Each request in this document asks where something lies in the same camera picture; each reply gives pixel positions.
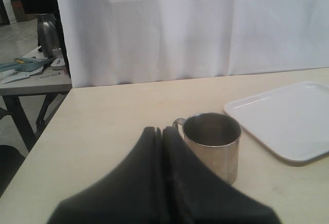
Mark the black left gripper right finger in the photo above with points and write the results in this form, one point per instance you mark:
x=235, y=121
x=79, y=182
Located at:
x=196, y=195

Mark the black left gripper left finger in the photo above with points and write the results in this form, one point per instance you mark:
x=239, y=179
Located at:
x=133, y=192

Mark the steel mug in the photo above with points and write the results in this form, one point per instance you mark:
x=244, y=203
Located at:
x=214, y=138

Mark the white plastic tray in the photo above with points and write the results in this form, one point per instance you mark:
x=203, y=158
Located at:
x=290, y=121

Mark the white computer mouse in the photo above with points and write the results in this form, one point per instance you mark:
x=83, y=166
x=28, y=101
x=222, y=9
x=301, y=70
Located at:
x=58, y=64

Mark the grey side table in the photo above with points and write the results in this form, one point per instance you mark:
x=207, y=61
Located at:
x=50, y=83

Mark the white paper sheets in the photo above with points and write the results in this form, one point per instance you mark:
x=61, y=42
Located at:
x=14, y=76

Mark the steel thermos flask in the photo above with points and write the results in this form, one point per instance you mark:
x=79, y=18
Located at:
x=47, y=34

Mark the black frame post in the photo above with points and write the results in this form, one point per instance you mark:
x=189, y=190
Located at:
x=60, y=33

